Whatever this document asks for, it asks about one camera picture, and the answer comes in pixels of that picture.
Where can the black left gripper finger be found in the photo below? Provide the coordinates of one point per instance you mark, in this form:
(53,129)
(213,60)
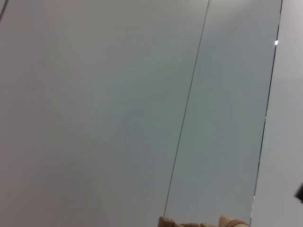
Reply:
(299,192)

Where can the khaki canvas food bag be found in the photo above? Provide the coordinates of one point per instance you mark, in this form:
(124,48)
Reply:
(170,222)

